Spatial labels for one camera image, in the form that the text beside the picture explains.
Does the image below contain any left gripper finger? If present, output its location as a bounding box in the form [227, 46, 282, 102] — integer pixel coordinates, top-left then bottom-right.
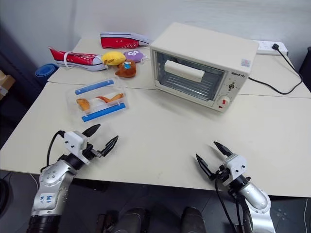
[101, 135, 119, 157]
[82, 124, 101, 138]

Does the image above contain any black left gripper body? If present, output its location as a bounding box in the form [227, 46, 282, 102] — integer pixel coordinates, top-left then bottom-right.
[82, 143, 103, 160]

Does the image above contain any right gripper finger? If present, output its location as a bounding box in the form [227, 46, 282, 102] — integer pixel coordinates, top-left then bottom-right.
[213, 141, 233, 160]
[195, 153, 216, 181]

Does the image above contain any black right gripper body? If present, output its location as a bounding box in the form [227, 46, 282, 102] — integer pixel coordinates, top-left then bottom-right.
[211, 165, 232, 186]

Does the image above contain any clear plastic food container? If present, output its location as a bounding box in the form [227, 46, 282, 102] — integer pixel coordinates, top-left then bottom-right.
[66, 77, 130, 124]

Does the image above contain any cream toaster oven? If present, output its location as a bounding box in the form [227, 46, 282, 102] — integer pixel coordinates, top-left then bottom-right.
[149, 22, 259, 114]

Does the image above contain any blue container latch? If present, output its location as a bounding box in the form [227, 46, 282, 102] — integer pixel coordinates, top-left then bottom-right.
[81, 102, 127, 123]
[74, 79, 115, 96]

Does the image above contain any fried chicken piece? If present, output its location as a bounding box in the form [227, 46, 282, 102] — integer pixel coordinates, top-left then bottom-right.
[76, 97, 91, 111]

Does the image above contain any orange chicken wing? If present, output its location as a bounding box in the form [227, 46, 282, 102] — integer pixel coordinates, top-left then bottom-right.
[95, 93, 125, 104]

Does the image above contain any dark rounded shape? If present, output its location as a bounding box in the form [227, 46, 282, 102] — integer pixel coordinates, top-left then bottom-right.
[113, 207, 150, 233]
[180, 206, 207, 233]

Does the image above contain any brown plush toy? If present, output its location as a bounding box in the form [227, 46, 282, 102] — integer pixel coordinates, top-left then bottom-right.
[115, 60, 140, 79]

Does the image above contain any red sneaker pencil case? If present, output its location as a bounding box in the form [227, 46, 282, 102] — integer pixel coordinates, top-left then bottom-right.
[48, 46, 104, 73]
[100, 32, 154, 50]

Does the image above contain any yellow plush toy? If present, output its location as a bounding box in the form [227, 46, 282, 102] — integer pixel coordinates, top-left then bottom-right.
[101, 50, 127, 67]

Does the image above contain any purple plush toy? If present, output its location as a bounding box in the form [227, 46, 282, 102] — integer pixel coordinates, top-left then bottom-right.
[123, 49, 148, 65]

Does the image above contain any cardboard box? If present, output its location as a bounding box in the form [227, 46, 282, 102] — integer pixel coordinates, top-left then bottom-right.
[0, 70, 16, 100]

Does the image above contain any white power strip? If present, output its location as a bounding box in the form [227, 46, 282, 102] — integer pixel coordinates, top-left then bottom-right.
[256, 40, 289, 56]

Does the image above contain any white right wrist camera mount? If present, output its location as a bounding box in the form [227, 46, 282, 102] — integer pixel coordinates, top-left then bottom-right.
[222, 153, 247, 187]

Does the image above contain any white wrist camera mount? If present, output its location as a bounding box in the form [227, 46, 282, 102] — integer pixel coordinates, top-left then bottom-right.
[64, 131, 95, 164]
[222, 153, 247, 187]

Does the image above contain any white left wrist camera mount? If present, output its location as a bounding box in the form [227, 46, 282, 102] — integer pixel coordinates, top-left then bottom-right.
[64, 131, 95, 164]

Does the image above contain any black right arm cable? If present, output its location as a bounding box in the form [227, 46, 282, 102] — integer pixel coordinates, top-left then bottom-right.
[213, 181, 243, 233]

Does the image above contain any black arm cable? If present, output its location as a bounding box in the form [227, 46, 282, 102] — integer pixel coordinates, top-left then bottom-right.
[213, 181, 243, 233]
[46, 130, 66, 168]

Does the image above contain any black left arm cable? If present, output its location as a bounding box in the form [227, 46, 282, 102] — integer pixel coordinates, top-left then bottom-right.
[46, 130, 66, 168]

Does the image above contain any black power cable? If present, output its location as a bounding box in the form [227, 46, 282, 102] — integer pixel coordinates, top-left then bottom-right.
[247, 47, 304, 95]

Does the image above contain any white door handle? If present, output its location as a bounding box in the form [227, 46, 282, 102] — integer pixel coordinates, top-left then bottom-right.
[164, 60, 204, 83]

